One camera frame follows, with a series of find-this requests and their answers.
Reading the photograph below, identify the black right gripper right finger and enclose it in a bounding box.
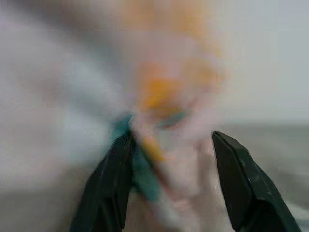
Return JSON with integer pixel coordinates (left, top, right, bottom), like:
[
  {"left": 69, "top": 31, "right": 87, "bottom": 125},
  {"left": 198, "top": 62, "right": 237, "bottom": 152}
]
[{"left": 211, "top": 131, "right": 302, "bottom": 232}]

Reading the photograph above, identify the pink patterned pillow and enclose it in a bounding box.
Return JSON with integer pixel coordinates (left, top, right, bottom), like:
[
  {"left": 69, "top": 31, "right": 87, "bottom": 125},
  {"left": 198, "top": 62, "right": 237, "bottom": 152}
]
[{"left": 55, "top": 0, "right": 235, "bottom": 232}]

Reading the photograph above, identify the cream sheeted mattress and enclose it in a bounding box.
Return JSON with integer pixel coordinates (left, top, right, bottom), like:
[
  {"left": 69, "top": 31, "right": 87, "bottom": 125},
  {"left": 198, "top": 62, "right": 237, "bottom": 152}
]
[{"left": 224, "top": 123, "right": 309, "bottom": 232}]

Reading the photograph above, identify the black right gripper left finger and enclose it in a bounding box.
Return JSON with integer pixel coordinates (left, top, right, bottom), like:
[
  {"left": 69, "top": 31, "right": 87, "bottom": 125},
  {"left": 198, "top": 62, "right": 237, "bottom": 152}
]
[{"left": 70, "top": 134, "right": 135, "bottom": 232}]

